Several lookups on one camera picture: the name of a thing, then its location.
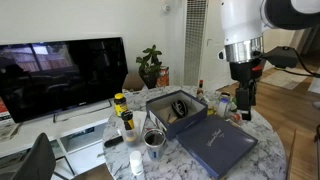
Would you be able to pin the dark blue shoe box lid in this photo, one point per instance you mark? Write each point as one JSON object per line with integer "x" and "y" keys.
{"x": 216, "y": 144}

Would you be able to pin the black remote control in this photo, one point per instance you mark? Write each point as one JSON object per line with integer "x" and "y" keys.
{"x": 113, "y": 142}

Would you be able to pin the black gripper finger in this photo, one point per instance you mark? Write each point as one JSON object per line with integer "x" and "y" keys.
{"x": 242, "y": 99}
{"x": 250, "y": 100}

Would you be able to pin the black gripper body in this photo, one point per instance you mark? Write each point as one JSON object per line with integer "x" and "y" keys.
{"x": 246, "y": 73}

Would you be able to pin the black flat screen television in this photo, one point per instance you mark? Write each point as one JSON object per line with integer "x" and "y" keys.
{"x": 39, "y": 79}

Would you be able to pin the black yellow bottle in cup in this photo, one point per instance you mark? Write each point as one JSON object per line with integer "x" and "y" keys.
{"x": 130, "y": 133}

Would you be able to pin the white tv stand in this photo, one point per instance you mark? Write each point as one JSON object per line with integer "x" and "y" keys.
{"x": 77, "y": 135}

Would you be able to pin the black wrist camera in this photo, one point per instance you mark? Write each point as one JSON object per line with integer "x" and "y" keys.
{"x": 282, "y": 57}

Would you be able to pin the yellow lid supplement jar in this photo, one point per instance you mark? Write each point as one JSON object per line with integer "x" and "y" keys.
{"x": 120, "y": 104}

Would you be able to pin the hot sauce bottle red cap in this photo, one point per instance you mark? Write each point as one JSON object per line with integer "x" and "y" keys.
{"x": 200, "y": 90}

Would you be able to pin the potted green plant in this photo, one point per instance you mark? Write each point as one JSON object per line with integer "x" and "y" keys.
{"x": 149, "y": 66}

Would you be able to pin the white bottle blue cap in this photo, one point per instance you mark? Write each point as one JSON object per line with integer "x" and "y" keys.
{"x": 222, "y": 107}

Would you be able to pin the black office chair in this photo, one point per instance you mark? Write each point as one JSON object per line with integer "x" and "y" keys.
{"x": 39, "y": 163}

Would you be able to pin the white pill bottle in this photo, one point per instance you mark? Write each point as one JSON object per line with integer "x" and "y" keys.
{"x": 136, "y": 162}

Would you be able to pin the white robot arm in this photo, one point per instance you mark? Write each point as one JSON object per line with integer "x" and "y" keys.
{"x": 243, "y": 23}

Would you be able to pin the orange snack box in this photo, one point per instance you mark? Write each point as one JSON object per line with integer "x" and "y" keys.
{"x": 163, "y": 79}

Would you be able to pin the dark blue shoe box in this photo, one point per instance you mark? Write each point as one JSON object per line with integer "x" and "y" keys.
{"x": 174, "y": 112}

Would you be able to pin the steel tumbler cup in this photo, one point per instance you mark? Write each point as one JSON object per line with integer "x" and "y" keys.
{"x": 154, "y": 140}

